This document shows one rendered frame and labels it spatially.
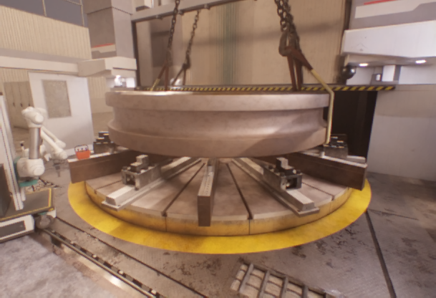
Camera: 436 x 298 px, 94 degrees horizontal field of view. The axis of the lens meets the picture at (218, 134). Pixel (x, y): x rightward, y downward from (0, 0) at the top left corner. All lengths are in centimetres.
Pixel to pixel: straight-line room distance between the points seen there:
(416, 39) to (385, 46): 30
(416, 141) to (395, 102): 90
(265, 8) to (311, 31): 128
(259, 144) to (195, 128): 95
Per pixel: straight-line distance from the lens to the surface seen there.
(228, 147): 287
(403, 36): 362
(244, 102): 281
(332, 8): 564
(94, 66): 655
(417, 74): 464
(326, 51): 544
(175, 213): 277
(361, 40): 356
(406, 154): 581
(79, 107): 728
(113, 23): 668
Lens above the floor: 180
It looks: 12 degrees down
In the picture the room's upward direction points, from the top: straight up
